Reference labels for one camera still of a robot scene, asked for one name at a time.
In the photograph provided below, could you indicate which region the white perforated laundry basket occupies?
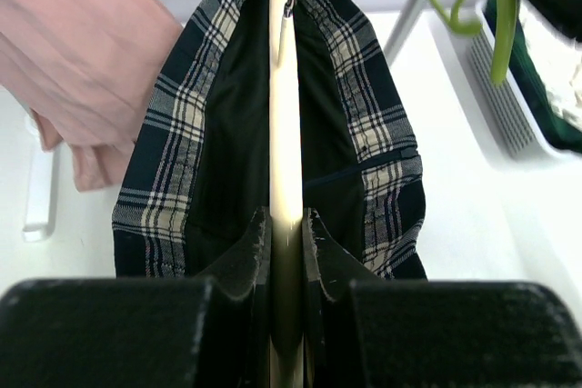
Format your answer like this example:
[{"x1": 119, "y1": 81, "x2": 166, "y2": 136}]
[{"x1": 468, "y1": 0, "x2": 581, "y2": 165}]

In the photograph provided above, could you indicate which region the dark green cloth in basket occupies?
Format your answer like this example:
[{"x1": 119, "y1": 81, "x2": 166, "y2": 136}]
[{"x1": 509, "y1": 18, "x2": 581, "y2": 154}]

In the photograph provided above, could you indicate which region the white metal clothes rack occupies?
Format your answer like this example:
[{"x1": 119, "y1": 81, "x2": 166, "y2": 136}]
[{"x1": 21, "y1": 0, "x2": 456, "y2": 244}]

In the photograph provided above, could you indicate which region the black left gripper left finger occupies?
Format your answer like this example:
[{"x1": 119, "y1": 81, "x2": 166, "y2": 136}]
[{"x1": 1, "y1": 208, "x2": 272, "y2": 387}]

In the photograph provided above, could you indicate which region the plaid green white skirt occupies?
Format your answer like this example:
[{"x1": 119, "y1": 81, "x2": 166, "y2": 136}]
[{"x1": 112, "y1": 0, "x2": 426, "y2": 279}]

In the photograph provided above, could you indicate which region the green plastic hanger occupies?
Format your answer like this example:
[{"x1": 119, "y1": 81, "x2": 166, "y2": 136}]
[{"x1": 390, "y1": 0, "x2": 522, "y2": 87}]

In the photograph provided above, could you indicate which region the cream plastic hanger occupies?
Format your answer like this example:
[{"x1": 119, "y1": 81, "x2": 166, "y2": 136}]
[{"x1": 269, "y1": 0, "x2": 304, "y2": 387}]

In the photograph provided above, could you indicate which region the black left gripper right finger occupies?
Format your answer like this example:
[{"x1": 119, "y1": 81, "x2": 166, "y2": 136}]
[{"x1": 302, "y1": 208, "x2": 581, "y2": 387}]

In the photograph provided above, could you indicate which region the pink pleated skirt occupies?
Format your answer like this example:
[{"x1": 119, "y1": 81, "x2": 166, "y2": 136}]
[{"x1": 1, "y1": 0, "x2": 182, "y2": 192}]

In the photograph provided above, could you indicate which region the white cloth in basket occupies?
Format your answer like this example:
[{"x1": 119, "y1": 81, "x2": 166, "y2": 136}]
[{"x1": 518, "y1": 0, "x2": 581, "y2": 131}]

